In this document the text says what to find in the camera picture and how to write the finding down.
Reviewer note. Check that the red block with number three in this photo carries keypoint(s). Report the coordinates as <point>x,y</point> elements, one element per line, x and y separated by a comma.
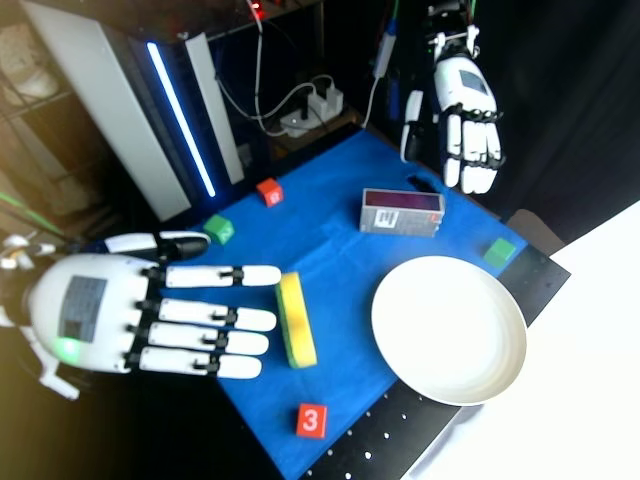
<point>311,421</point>

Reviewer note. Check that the yellow green sponge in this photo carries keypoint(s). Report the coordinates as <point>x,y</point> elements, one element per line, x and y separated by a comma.
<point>297,320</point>

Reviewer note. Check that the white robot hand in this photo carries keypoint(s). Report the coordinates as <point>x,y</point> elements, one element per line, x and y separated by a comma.
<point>460,80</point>
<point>75,310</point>

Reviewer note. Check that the white power strip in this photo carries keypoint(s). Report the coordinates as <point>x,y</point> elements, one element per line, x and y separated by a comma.
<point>300,122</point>

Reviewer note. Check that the black backdrop curtain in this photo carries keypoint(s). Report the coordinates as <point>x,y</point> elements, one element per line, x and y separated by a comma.
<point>575,100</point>

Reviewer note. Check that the green block with print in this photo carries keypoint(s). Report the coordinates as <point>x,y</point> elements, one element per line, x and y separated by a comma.
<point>219,230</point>

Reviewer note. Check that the white adapter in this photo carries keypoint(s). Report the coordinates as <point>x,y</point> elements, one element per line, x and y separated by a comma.
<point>385,55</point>

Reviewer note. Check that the blue cloth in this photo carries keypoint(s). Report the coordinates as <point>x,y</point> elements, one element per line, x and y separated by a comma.
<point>340,250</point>

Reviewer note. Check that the black perforated board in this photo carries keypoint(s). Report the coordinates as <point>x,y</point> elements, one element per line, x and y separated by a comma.
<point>380,440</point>

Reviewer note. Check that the white panel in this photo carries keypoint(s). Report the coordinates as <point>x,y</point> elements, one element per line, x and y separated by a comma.
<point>575,375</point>

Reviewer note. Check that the silver box with maroon face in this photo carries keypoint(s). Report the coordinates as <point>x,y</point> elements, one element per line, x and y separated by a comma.
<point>400,220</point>

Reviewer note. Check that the plain green block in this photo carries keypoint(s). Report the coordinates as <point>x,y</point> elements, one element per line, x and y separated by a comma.
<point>499,254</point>

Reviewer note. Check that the round white plate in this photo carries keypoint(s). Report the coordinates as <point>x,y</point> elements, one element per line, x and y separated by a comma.
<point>450,330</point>

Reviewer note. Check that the white computer tower blue light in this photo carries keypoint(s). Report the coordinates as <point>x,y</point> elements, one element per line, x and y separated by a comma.
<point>125,125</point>

